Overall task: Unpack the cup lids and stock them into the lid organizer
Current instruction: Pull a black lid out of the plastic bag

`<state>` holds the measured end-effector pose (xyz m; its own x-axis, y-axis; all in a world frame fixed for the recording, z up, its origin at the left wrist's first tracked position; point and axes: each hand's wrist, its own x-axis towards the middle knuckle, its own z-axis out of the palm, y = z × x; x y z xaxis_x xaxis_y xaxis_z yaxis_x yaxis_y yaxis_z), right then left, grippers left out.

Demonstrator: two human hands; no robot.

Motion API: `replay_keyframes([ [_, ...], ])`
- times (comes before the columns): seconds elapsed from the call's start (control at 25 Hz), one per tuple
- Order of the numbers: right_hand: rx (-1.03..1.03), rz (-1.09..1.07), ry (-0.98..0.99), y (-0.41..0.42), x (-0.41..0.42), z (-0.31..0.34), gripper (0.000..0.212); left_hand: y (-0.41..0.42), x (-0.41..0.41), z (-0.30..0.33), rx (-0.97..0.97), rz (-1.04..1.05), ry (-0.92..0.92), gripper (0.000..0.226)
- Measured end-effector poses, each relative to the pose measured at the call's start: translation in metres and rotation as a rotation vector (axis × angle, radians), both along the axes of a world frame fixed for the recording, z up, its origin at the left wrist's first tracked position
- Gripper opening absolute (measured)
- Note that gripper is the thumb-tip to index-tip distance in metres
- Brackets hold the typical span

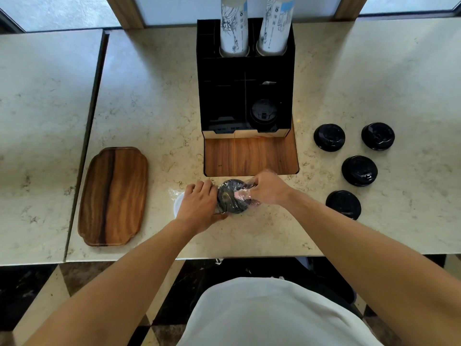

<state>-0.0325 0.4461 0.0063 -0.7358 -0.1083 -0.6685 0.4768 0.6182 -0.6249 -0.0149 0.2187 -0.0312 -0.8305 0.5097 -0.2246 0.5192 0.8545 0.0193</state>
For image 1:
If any person's left hand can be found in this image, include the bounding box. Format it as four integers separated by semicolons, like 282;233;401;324
175;179;229;236

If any person's right hand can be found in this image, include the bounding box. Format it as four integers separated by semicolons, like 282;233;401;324
234;171;297;208

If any black cup lid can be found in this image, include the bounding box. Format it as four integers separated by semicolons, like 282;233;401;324
326;190;362;220
313;123;346;152
361;122;395;152
341;155;378;187
215;179;261;215

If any white paper cup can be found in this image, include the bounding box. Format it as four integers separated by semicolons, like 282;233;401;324
173;192;186;219

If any person's left forearm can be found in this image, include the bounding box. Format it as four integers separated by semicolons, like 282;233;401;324
22;219;199;346

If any person's right forearm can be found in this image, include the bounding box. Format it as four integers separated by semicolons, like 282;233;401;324
283;190;461;346

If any stack of black lids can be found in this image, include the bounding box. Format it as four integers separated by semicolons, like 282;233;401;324
249;99;280;132

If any wooden serving tray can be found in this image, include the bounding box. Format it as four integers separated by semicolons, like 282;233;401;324
78;147;149;247

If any black cup and lid organizer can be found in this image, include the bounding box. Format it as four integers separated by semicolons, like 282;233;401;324
197;18;296;139

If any person's white shirt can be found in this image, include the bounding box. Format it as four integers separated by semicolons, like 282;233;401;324
176;277;384;346

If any stack of printed paper cups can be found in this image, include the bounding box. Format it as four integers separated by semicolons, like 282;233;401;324
219;0;250;57
256;0;295;56

